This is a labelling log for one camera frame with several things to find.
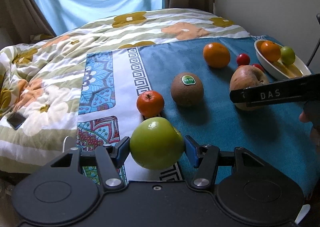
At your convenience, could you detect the large green apple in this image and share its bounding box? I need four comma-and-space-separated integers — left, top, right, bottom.
130, 117, 185, 170

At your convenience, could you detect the red cherry tomato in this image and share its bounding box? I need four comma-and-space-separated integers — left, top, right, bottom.
252, 63, 264, 72
236, 53, 251, 66

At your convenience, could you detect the brownish wrinkled apple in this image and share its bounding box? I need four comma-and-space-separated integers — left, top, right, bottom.
229, 64, 270, 111

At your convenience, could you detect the small orange tangerine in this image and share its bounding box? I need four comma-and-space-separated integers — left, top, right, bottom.
136, 90, 164, 118

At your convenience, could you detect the brown kiwi with sticker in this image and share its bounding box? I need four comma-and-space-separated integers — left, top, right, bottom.
170, 72, 204, 107

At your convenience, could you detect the large orange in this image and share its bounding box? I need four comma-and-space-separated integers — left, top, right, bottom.
203, 43, 231, 68

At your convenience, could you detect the right hand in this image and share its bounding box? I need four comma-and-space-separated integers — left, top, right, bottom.
299, 101, 320, 152

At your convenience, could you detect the cream yellow plate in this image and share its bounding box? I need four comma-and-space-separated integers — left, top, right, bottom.
254, 40, 311, 80

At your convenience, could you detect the small green apple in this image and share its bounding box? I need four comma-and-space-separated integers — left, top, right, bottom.
280, 46, 296, 65

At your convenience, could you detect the orange in plate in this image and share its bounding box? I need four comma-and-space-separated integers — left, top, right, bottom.
260, 40, 281, 62

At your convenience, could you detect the blue patterned cloth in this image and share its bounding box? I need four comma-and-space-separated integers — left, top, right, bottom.
78, 37, 319, 195

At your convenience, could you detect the black smartphone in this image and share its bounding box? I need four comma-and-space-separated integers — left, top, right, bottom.
7, 112, 26, 130

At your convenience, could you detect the floral quilt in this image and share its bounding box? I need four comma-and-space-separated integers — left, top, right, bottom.
1, 9, 249, 173

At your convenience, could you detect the brown curtain left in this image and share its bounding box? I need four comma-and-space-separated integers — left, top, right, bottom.
1, 0, 56, 44

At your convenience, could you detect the black cable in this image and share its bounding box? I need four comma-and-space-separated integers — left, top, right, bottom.
306, 13, 320, 68

